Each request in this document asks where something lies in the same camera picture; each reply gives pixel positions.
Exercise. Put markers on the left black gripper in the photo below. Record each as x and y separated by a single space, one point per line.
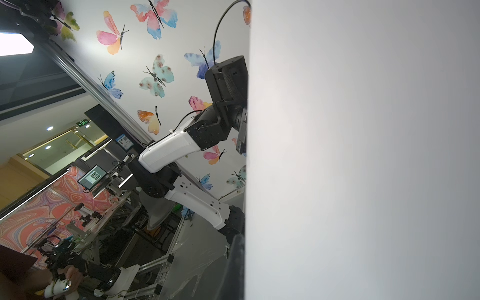
242 132

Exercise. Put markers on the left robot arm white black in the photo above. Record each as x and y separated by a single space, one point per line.
159 176

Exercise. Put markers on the monitor screen in background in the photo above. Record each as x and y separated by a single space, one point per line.
92 178

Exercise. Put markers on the operator hand with controller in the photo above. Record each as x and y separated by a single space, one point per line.
65 284

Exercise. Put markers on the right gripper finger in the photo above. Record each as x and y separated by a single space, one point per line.
232 286

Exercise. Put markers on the plain text document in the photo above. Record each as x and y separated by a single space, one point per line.
363 151

